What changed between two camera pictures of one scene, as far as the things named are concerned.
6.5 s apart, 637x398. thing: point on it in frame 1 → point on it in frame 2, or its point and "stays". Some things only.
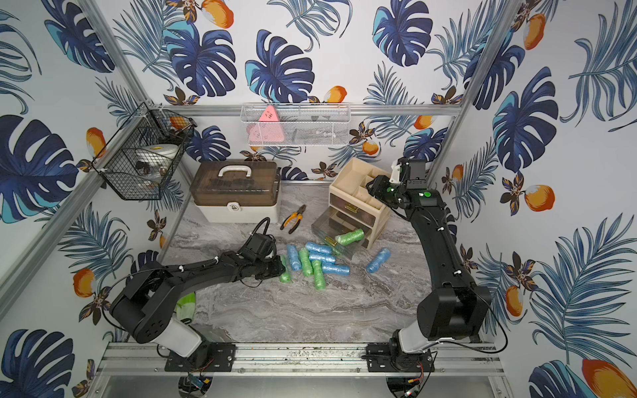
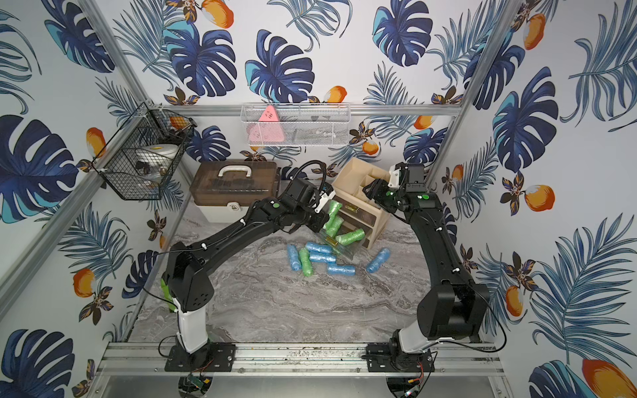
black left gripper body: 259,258 → 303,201
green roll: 286,276 → 334,220
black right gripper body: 388,192 stays
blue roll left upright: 294,257 stays
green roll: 307,264 stays
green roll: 349,237 stays
